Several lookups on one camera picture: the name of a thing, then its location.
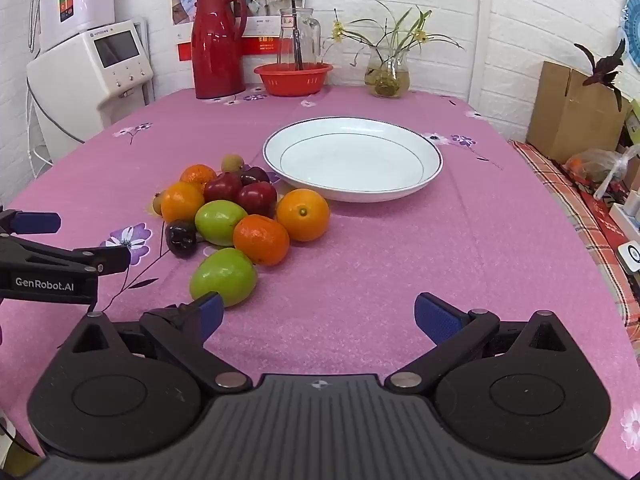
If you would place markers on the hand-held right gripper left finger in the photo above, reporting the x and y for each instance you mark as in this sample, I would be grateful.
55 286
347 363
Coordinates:
211 312

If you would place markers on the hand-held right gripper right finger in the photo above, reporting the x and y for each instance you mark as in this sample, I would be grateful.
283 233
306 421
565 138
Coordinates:
434 317

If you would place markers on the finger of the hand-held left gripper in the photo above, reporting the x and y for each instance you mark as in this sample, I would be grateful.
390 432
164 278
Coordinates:
107 258
35 223

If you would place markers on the large green mango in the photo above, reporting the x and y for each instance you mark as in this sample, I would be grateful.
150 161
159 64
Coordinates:
223 276

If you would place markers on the dark purple plum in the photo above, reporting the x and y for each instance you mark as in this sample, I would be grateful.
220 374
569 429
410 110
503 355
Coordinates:
255 175
181 238

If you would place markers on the orange tangerine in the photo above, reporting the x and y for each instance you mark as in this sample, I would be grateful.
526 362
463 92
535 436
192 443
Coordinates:
198 175
261 239

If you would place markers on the small green jujube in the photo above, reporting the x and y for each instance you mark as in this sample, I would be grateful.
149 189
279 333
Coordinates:
220 221

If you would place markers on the smooth orange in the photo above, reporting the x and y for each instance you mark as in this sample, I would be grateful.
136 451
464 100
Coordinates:
303 214
182 202

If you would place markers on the red plum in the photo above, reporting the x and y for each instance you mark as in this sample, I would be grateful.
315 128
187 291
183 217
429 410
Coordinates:
257 199
222 187

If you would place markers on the white porcelain plate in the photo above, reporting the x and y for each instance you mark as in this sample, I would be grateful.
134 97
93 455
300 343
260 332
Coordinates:
350 160

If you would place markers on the pink floral tablecloth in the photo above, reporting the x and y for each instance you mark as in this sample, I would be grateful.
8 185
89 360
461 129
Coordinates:
375 270

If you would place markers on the red plaid cloth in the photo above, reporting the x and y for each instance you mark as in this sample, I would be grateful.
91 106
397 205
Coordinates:
565 195

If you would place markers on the white tag with circle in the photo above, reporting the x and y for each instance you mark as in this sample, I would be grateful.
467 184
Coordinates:
631 256

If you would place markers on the clear plastic bag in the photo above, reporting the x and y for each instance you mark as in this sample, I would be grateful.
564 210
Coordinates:
600 162

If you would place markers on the glass vase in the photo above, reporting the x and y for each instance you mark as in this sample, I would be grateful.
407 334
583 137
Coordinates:
387 82

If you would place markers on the red thermos jug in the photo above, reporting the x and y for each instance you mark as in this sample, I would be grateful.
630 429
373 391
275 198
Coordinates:
217 45

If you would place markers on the brown cardboard box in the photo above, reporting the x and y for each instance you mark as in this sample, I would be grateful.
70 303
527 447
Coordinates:
560 110

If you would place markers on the red plastic basin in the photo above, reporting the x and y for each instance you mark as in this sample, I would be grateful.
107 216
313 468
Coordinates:
292 82

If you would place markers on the green box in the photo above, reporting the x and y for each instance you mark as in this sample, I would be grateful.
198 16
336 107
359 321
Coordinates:
634 127

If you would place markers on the green orchid plant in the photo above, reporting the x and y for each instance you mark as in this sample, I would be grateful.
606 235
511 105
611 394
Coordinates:
395 35

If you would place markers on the dark stirring stick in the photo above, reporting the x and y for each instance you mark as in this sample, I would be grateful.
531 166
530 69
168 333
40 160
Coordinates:
296 35

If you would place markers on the clear glass pitcher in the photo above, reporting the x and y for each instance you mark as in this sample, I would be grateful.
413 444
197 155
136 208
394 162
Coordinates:
309 35

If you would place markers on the purple leaf plant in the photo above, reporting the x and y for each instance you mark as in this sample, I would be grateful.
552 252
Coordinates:
605 70

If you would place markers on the large blue paper fan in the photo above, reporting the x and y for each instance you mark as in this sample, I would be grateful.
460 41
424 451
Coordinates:
634 30

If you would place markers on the white wall panel device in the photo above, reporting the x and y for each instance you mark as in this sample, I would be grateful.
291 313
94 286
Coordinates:
75 85

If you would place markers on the white wall water purifier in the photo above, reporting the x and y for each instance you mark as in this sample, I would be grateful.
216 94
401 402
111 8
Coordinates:
75 5

